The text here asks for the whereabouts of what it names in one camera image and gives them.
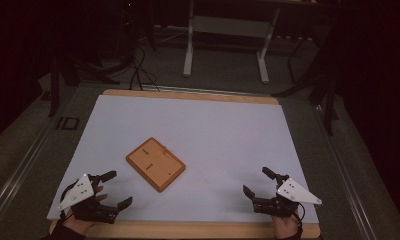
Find person's right hand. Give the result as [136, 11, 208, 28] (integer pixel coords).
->
[271, 213, 302, 240]

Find white metal stand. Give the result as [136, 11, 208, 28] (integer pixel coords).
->
[182, 0, 282, 85]

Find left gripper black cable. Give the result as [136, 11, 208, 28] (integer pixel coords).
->
[58, 179, 81, 223]

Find white table mat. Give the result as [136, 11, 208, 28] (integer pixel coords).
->
[47, 94, 319, 224]

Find black metal stand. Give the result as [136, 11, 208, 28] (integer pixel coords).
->
[47, 43, 121, 118]
[272, 33, 341, 137]

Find black floor cables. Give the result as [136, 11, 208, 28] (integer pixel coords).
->
[129, 42, 161, 93]

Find person's left hand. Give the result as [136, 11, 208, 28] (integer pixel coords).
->
[62, 185, 108, 236]

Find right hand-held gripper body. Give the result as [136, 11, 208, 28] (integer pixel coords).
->
[252, 173, 323, 218]

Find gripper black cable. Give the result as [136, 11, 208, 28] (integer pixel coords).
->
[295, 201, 306, 240]
[58, 179, 81, 223]

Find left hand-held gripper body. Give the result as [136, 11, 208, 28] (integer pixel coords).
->
[57, 173, 121, 225]

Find black floor bracket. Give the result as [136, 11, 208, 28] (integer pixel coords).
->
[55, 116, 80, 131]

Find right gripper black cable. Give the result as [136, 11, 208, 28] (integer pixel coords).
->
[295, 201, 306, 240]

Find orange wooden tray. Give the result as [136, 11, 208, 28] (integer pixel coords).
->
[125, 136, 187, 193]

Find wooden table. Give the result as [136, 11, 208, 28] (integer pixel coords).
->
[48, 88, 322, 240]

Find metal floor rail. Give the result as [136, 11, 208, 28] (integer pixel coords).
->
[312, 104, 379, 240]
[0, 113, 61, 228]

